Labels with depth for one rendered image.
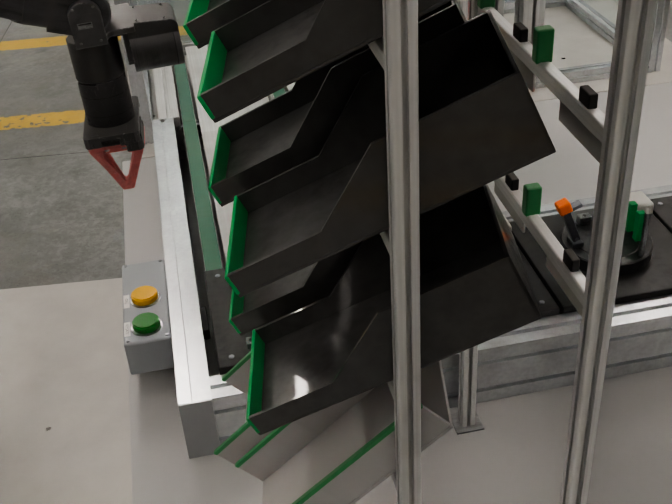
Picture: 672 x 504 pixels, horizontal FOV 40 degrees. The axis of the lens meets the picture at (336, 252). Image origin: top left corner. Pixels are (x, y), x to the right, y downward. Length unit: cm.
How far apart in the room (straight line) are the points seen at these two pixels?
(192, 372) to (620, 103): 79
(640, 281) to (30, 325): 98
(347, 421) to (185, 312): 48
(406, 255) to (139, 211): 121
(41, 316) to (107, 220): 195
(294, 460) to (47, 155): 320
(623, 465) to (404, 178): 73
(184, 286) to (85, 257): 194
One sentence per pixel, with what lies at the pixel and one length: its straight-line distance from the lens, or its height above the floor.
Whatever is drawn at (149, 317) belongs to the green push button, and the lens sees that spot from 140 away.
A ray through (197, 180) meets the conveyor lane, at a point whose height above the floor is 95.
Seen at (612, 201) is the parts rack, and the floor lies 142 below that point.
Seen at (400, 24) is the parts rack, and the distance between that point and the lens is 63.
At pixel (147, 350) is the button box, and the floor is 94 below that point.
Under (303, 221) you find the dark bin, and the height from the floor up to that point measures 138.
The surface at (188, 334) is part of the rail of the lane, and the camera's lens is 138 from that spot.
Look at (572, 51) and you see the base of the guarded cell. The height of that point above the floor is 86.
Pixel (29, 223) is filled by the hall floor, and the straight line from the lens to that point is 368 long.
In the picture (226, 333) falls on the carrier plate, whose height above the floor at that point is 97.
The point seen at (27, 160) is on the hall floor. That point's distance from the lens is 415.
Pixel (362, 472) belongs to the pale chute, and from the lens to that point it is 91.
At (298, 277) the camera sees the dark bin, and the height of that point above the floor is 122.
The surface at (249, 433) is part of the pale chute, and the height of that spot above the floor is 105.
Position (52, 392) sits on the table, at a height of 86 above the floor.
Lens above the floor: 180
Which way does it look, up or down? 34 degrees down
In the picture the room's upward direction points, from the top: 4 degrees counter-clockwise
